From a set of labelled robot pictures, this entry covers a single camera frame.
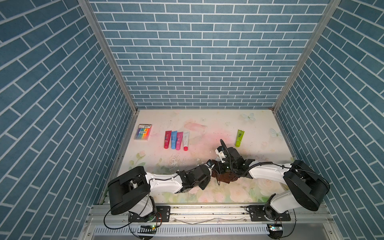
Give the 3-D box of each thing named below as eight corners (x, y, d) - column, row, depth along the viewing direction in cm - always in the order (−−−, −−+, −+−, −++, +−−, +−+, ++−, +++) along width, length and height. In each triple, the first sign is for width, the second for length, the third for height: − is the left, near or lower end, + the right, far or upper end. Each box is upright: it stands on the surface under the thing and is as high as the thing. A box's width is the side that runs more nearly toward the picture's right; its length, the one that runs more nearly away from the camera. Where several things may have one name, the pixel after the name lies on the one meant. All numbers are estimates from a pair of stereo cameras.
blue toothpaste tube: (169, 149, 100) (169, 147, 98) (172, 132, 109) (171, 130, 107) (175, 149, 100) (175, 147, 98) (177, 132, 109) (177, 130, 108)
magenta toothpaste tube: (175, 150, 99) (175, 148, 98) (177, 133, 108) (177, 132, 107) (181, 150, 99) (181, 148, 98) (183, 133, 108) (182, 132, 107)
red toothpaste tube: (163, 148, 100) (162, 147, 99) (166, 132, 109) (165, 130, 107) (169, 148, 100) (168, 147, 99) (171, 132, 109) (171, 130, 107)
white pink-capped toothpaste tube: (182, 151, 99) (181, 149, 97) (183, 133, 109) (183, 131, 107) (188, 151, 99) (188, 149, 97) (189, 133, 109) (189, 131, 107)
